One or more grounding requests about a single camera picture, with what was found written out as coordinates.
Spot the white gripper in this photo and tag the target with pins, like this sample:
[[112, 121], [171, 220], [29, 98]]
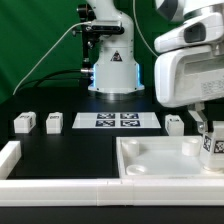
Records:
[[188, 76]]

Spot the white square tabletop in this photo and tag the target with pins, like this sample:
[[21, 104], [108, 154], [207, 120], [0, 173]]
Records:
[[162, 157]]

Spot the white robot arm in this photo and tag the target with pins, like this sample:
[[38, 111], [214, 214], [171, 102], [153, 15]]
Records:
[[116, 73]]

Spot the white marker sheet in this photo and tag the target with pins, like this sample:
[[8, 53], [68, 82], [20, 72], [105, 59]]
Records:
[[116, 120]]

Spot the white front fence bar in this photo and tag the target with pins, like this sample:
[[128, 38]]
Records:
[[103, 192]]

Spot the white left fence piece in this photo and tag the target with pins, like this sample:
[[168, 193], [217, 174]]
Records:
[[9, 156]]

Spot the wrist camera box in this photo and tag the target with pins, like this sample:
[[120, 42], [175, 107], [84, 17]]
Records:
[[198, 30]]

